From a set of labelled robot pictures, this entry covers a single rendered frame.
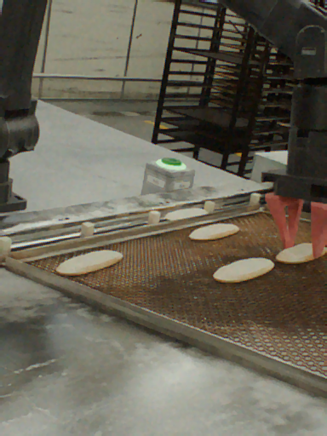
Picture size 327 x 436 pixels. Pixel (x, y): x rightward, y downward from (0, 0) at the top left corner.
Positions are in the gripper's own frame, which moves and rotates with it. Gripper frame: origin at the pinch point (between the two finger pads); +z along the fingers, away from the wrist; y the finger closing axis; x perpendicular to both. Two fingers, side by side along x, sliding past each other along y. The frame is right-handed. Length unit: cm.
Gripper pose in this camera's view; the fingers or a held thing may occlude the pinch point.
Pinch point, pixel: (302, 247)
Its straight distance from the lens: 81.0
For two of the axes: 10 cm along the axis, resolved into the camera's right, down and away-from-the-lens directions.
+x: -6.5, 1.4, -7.5
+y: -7.6, -1.7, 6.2
